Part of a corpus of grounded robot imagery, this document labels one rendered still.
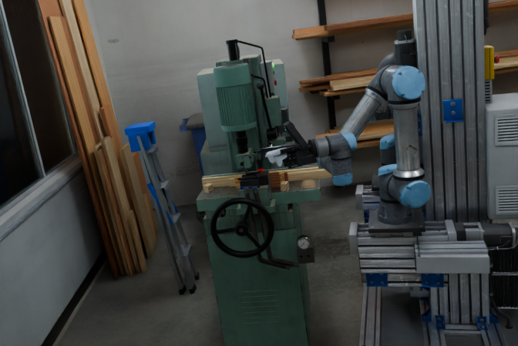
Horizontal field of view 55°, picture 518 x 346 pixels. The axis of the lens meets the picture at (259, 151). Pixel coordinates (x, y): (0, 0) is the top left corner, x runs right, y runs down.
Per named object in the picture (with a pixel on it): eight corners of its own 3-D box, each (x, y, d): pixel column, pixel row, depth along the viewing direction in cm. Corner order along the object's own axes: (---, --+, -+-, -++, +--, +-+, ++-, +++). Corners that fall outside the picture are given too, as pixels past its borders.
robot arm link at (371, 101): (378, 57, 197) (309, 159, 201) (391, 58, 187) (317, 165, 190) (399, 73, 201) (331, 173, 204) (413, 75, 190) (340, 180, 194)
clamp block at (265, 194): (239, 209, 229) (237, 190, 226) (243, 199, 241) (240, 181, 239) (271, 206, 227) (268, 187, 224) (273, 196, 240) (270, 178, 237)
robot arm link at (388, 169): (400, 188, 214) (398, 158, 210) (416, 198, 201) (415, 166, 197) (375, 193, 212) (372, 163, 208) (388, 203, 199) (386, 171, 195)
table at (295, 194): (192, 219, 232) (190, 207, 231) (205, 196, 261) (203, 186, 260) (322, 208, 224) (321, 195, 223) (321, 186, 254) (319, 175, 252)
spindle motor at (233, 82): (219, 134, 238) (209, 69, 230) (225, 126, 255) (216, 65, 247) (255, 130, 236) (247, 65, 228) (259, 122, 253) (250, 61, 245)
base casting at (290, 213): (204, 236, 244) (201, 219, 242) (223, 196, 300) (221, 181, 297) (295, 228, 239) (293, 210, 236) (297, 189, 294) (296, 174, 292)
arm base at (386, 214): (413, 209, 214) (412, 188, 212) (415, 224, 200) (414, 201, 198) (378, 210, 218) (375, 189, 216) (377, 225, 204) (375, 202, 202)
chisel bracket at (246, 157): (237, 172, 246) (235, 156, 244) (241, 164, 260) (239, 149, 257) (252, 170, 245) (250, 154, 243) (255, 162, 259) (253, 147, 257)
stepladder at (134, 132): (174, 297, 333) (121, 130, 305) (180, 279, 358) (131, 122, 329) (197, 292, 332) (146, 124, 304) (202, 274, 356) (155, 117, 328)
